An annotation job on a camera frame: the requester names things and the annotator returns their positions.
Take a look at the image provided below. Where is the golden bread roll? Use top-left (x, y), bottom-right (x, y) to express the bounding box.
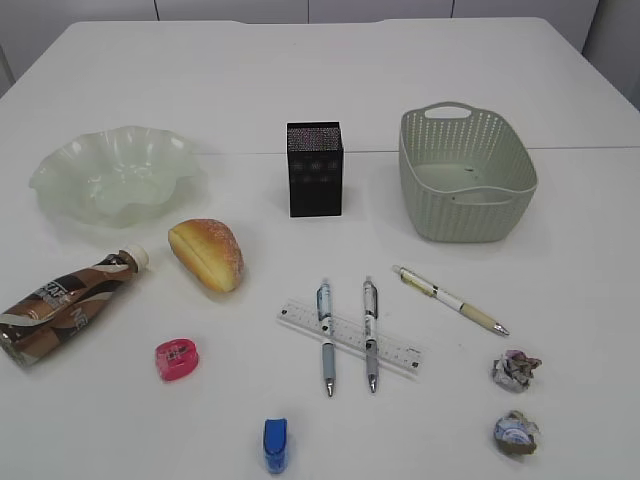
top-left (168, 219), bottom-right (244, 293)

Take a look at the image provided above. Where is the paper ball pink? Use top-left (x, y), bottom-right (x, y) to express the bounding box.
top-left (491, 350), bottom-right (542, 393)

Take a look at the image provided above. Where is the paper ball blue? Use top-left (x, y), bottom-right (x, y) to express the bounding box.
top-left (493, 410), bottom-right (539, 456)

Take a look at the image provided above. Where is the brown coffee bottle white cap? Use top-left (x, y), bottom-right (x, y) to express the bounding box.
top-left (1, 245), bottom-right (149, 369)

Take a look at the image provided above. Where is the blue grey click pen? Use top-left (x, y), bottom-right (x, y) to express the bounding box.
top-left (316, 279), bottom-right (336, 398)

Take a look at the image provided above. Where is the grey white click pen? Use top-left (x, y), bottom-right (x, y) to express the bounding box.
top-left (363, 276), bottom-right (379, 394)

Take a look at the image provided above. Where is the black mesh pen holder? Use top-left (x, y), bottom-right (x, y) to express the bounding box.
top-left (287, 122), bottom-right (344, 217)

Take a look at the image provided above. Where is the white beige click pen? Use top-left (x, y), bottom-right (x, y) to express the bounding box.
top-left (392, 265), bottom-right (510, 337)

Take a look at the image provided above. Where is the pale green plastic basket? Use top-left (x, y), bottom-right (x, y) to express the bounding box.
top-left (399, 101), bottom-right (538, 243)

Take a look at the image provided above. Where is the pink pencil sharpener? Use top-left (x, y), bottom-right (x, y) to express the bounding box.
top-left (155, 338), bottom-right (200, 382)

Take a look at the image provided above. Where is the pale green wavy glass plate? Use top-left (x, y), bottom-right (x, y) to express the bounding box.
top-left (29, 126), bottom-right (200, 228)

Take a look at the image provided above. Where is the clear plastic ruler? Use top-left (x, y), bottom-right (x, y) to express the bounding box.
top-left (277, 300), bottom-right (423, 375)

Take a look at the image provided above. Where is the blue correction tape dispenser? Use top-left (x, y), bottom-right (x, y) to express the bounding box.
top-left (263, 418), bottom-right (288, 474)

